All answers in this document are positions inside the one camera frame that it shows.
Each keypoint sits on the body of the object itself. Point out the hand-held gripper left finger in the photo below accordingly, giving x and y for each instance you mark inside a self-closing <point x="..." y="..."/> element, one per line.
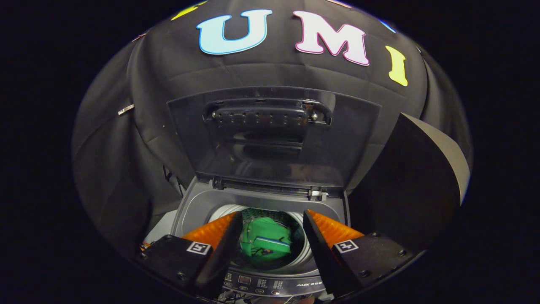
<point x="221" y="257"/>

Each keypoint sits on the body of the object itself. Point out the green polo shirt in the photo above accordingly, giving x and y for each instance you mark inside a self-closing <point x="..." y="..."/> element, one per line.
<point x="265" y="240"/>

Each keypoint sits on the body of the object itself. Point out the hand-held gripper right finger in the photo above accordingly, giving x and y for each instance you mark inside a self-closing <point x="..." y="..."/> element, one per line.
<point x="322" y="257"/>

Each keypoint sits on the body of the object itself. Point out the copper clip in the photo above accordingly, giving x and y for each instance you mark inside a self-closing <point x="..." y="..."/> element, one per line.
<point x="139" y="37"/>

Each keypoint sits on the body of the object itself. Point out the grey washing machine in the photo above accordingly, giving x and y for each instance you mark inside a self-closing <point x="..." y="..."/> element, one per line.
<point x="198" y="207"/>

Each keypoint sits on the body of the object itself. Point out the grey cabinet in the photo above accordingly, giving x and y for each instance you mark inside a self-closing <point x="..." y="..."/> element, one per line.
<point x="413" y="181"/>

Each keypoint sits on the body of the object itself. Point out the silver clip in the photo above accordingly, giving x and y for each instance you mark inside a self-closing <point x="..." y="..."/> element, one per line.
<point x="125" y="109"/>

